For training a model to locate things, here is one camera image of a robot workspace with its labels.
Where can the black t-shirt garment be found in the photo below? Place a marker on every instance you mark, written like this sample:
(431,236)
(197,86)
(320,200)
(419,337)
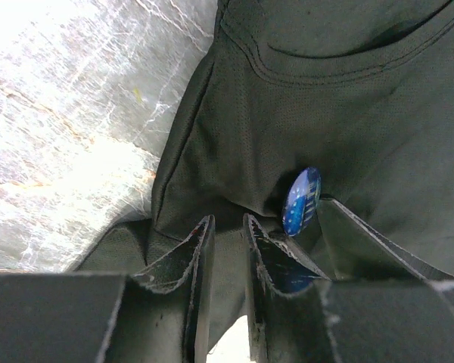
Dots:
(361,90)

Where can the blue round brooch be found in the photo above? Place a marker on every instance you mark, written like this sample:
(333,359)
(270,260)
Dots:
(301,201)

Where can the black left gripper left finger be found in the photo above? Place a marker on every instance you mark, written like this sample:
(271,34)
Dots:
(160,314)

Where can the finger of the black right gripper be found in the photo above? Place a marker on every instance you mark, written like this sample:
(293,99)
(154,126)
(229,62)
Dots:
(346,248)

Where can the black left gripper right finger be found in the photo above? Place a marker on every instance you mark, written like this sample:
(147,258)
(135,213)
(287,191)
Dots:
(296,314)

